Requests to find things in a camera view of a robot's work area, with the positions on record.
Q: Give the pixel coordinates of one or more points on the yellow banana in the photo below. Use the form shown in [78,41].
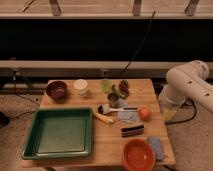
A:
[106,119]

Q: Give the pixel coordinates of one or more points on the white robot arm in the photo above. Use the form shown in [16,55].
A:
[186,81]

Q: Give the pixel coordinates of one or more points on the light green cup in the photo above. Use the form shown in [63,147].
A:
[106,85]

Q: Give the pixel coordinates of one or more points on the small metal cup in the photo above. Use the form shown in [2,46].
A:
[113,99]

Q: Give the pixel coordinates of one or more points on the white plastic cup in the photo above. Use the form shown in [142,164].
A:
[80,86]

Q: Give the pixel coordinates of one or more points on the green toy vegetable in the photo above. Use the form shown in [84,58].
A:
[118,92]

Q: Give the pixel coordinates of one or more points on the bunch of purple grapes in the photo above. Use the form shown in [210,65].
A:
[124,87]

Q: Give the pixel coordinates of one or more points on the wooden table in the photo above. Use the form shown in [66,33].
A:
[107,142]

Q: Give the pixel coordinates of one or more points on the light blue cloth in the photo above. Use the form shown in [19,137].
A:
[127,116]

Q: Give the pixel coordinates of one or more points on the orange peach fruit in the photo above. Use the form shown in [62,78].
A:
[144,113]

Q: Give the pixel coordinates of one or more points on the dark red bowl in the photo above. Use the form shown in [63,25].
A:
[56,90]

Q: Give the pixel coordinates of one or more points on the black striped eraser block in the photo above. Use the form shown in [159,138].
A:
[130,131]

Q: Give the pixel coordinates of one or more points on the green plastic tray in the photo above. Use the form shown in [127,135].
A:
[60,133]

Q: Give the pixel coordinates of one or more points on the blue sponge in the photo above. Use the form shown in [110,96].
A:
[157,147]

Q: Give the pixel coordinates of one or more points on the orange plastic bowl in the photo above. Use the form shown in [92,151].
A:
[138,155]

